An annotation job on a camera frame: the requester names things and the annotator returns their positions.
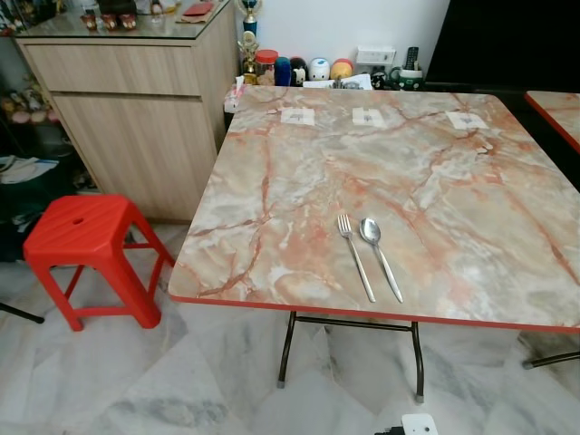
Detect white tissue pack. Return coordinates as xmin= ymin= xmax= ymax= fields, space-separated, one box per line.
xmin=223 ymin=76 xmax=247 ymax=115

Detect silver metal fork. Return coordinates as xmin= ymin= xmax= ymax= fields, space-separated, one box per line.
xmin=336 ymin=213 xmax=377 ymax=305

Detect dark figurine statue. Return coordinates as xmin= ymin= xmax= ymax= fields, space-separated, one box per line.
xmin=80 ymin=0 xmax=140 ymax=32

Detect marble pattern folding table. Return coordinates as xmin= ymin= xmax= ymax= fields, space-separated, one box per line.
xmin=168 ymin=86 xmax=580 ymax=404

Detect orange yellow round toy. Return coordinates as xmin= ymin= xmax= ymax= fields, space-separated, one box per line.
xmin=330 ymin=58 xmax=355 ymax=82

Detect light wooden cabinet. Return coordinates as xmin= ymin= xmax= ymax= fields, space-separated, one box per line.
xmin=15 ymin=7 xmax=239 ymax=224

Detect dark shelf with toys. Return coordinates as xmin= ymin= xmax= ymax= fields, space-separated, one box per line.
xmin=0 ymin=36 xmax=82 ymax=196

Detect white cloth bundle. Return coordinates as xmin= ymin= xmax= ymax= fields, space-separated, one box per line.
xmin=0 ymin=154 xmax=63 ymax=188

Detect silver metal spoon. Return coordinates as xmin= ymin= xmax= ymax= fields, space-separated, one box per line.
xmin=359 ymin=217 xmax=406 ymax=305

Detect white wall socket box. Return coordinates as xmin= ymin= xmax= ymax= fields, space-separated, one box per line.
xmin=355 ymin=44 xmax=398 ymax=67

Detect jar with red lid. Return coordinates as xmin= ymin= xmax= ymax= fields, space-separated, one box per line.
xmin=254 ymin=49 xmax=279 ymax=88

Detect red packet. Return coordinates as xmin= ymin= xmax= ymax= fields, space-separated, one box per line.
xmin=180 ymin=1 xmax=216 ymax=21

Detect dark green mug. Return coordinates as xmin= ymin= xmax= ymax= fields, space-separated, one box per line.
xmin=388 ymin=67 xmax=428 ymax=91

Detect blue container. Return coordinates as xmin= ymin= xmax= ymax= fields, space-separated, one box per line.
xmin=275 ymin=56 xmax=293 ymax=88

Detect red plastic stool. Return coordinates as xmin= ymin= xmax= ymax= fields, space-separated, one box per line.
xmin=23 ymin=193 xmax=177 ymax=333

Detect marble table with red edge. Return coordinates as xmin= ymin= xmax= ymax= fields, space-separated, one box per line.
xmin=525 ymin=90 xmax=580 ymax=153

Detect white paper sheets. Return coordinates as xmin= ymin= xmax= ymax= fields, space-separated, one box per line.
xmin=303 ymin=73 xmax=374 ymax=91

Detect gold and blue trophy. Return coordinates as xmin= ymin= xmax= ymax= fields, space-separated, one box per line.
xmin=237 ymin=0 xmax=265 ymax=85

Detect black round container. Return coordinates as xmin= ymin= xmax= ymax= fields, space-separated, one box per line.
xmin=290 ymin=57 xmax=309 ymax=87

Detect black television screen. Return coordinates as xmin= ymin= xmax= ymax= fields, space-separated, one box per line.
xmin=425 ymin=0 xmax=580 ymax=92

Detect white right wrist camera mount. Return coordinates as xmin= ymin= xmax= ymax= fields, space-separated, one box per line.
xmin=401 ymin=413 xmax=440 ymax=435

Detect black stand leg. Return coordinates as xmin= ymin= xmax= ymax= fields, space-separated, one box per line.
xmin=0 ymin=302 xmax=45 ymax=325

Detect white paper card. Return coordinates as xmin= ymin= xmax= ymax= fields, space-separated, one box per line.
xmin=280 ymin=106 xmax=316 ymax=127
xmin=351 ymin=107 xmax=387 ymax=129
xmin=447 ymin=111 xmax=484 ymax=131

